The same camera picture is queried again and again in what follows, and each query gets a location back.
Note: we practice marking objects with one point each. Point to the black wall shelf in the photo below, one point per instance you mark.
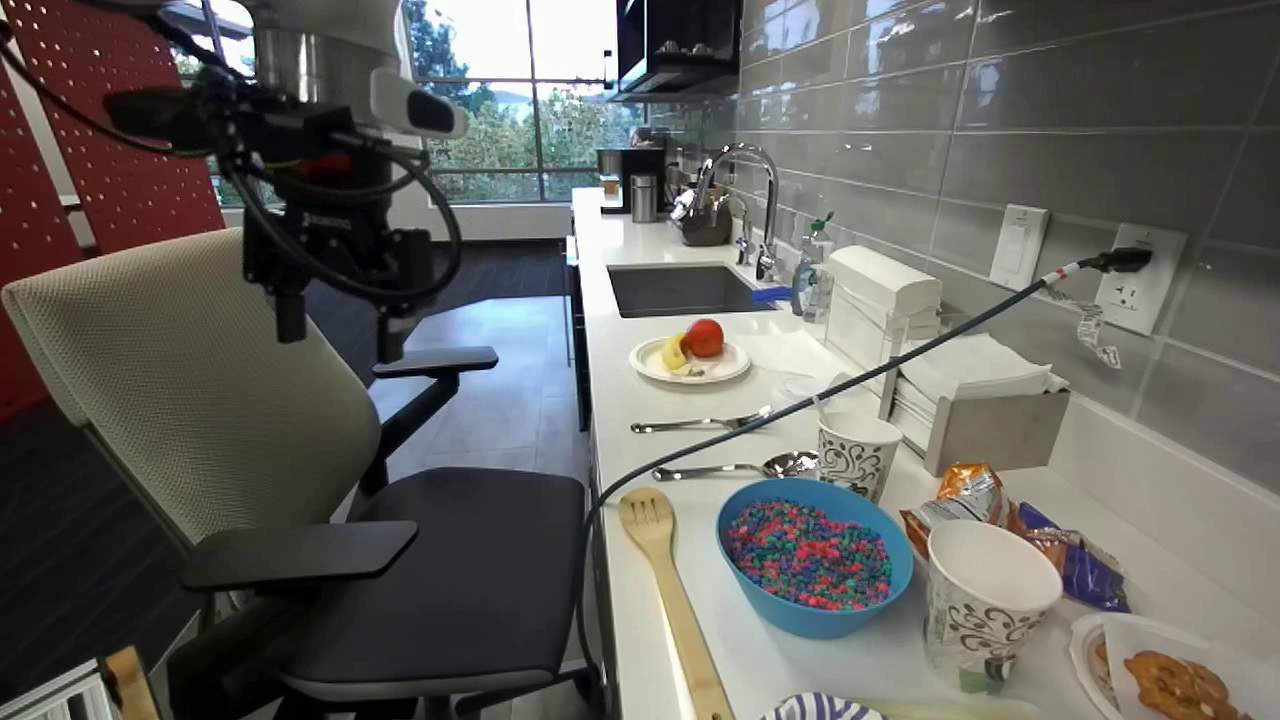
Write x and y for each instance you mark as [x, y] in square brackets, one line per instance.
[683, 47]

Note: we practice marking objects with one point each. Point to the purple snack packet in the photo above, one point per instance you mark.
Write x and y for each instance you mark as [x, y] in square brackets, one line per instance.
[1087, 567]

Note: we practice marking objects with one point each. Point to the stainless steel sink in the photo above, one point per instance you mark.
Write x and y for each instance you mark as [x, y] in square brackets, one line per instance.
[683, 290]

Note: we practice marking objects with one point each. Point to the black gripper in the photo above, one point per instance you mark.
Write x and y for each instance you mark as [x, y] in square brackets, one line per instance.
[286, 243]

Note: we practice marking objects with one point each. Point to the white paper towel stack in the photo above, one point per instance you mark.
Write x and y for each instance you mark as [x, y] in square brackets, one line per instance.
[883, 301]

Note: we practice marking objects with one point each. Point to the white light switch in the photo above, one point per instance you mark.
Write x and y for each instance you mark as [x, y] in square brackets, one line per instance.
[1017, 244]

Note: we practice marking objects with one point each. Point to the wooden spoon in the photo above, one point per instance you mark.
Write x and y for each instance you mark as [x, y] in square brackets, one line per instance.
[649, 521]

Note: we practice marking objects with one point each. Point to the blue sponge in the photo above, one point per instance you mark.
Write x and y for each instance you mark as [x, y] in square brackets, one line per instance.
[769, 296]

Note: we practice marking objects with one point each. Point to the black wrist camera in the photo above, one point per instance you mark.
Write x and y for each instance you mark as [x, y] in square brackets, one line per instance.
[161, 113]

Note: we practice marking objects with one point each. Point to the white back black office chair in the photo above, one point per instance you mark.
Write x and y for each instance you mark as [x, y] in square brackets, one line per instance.
[203, 386]

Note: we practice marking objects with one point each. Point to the colourful candy pieces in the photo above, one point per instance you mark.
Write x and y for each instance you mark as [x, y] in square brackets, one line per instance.
[805, 554]

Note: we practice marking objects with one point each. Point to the silver spoon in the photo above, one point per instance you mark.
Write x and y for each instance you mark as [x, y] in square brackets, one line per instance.
[786, 465]

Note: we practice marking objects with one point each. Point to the white pretzel plate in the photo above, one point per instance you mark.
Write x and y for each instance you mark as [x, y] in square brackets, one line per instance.
[1234, 661]

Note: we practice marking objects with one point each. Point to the white wall outlet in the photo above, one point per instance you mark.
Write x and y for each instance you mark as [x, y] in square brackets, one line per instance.
[1144, 293]

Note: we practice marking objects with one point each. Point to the red apple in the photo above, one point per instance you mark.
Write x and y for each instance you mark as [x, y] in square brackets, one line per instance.
[703, 337]

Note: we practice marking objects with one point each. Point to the blue bowl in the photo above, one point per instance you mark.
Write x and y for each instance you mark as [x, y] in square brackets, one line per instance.
[813, 622]

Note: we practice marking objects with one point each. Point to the brown pretzels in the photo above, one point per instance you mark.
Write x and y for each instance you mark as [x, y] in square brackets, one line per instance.
[1181, 687]

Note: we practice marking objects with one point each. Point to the dark utensil caddy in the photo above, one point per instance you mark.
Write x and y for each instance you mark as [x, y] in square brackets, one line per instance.
[703, 214]

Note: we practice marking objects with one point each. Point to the wooden slat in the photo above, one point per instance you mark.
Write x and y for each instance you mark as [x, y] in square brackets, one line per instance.
[129, 687]

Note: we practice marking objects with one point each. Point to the white fruit plate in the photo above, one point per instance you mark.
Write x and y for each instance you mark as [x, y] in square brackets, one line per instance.
[721, 369]

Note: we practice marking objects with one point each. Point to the silver fork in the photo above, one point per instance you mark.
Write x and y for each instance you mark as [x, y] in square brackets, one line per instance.
[695, 427]

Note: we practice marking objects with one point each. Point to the yellow banana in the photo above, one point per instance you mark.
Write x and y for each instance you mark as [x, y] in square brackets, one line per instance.
[673, 359]

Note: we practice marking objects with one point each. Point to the clear bottle green cap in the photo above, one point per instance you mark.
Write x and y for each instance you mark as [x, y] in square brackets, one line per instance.
[809, 274]

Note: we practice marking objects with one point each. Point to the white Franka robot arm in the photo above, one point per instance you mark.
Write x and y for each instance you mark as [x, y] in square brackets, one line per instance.
[334, 55]

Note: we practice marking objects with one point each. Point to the gold snack wrapper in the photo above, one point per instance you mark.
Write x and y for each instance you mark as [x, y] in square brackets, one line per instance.
[970, 491]

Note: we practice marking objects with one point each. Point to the blue patterned paper plate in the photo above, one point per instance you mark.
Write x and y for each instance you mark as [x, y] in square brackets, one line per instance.
[827, 709]

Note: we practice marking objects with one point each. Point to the chrome gooseneck faucet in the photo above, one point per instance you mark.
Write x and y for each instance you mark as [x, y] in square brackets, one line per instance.
[766, 201]

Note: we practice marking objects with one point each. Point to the black coffee machine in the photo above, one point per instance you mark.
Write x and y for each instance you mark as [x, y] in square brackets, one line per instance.
[620, 168]

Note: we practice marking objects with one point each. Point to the small patterned paper cup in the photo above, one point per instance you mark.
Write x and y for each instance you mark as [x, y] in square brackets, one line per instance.
[860, 452]

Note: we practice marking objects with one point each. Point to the large patterned paper cup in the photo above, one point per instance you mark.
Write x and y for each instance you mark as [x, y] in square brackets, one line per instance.
[985, 614]

